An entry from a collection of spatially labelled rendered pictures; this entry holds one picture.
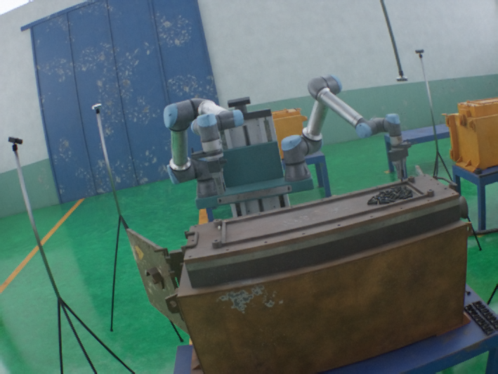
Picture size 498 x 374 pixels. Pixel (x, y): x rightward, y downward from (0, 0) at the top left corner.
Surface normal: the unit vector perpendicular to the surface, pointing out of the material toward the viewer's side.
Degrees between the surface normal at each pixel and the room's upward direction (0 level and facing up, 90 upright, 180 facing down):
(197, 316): 90
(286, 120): 90
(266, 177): 90
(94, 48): 90
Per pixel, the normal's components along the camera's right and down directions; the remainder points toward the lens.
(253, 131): -0.08, 0.25
